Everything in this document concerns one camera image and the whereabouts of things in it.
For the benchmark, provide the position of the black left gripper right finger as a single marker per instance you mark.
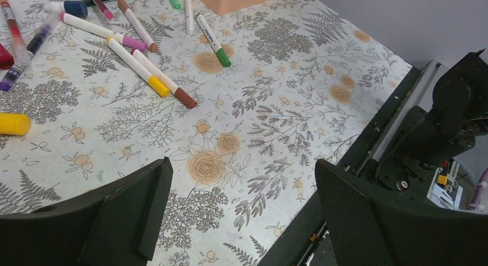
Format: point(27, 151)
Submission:
point(369, 225)

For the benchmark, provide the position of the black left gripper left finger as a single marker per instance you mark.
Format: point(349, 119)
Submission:
point(115, 224)

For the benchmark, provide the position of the yellow ink bottle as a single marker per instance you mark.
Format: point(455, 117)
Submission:
point(14, 124)

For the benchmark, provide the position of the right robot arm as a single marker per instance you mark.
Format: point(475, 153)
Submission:
point(439, 118)

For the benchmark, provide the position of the floral desk mat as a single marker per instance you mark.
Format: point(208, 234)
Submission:
point(303, 84)

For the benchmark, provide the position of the dark red capped white marker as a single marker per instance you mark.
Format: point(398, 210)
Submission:
point(179, 93)

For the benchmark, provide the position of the yellow capped white marker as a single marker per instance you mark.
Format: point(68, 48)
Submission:
point(138, 68)

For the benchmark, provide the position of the brown capped white marker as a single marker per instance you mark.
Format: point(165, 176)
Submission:
point(137, 25)

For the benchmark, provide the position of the pink capped white marker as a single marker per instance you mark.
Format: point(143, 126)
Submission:
point(101, 31)

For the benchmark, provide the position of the orange clear pen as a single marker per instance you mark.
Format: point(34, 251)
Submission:
point(18, 46)

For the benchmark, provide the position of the green capped white marker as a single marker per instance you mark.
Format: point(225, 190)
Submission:
point(215, 45)

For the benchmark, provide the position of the plain white marker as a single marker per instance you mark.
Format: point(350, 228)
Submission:
point(189, 18)

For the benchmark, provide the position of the pink clear pen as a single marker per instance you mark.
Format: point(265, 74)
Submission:
point(107, 13)

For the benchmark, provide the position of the purple clear pen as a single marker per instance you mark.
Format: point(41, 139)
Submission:
point(42, 34)

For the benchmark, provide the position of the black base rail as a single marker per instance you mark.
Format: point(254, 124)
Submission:
point(294, 245)

